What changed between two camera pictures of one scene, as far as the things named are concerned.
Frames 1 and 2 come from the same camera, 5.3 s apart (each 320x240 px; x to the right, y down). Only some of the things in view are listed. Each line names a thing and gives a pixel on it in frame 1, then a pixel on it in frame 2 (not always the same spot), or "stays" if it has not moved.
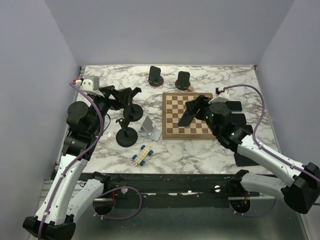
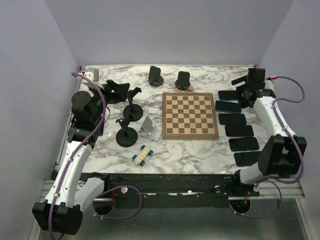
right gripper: (201, 101) → (244, 103)
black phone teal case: (235, 106) stays
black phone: (241, 160) stays
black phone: (238, 119) stays
